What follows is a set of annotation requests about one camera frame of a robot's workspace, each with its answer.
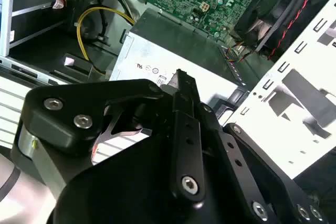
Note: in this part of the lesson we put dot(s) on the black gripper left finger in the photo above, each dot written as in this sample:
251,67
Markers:
65,103

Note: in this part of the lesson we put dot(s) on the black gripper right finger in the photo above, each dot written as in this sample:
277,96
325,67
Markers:
236,161

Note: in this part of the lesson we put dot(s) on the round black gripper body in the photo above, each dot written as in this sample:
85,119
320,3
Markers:
118,187

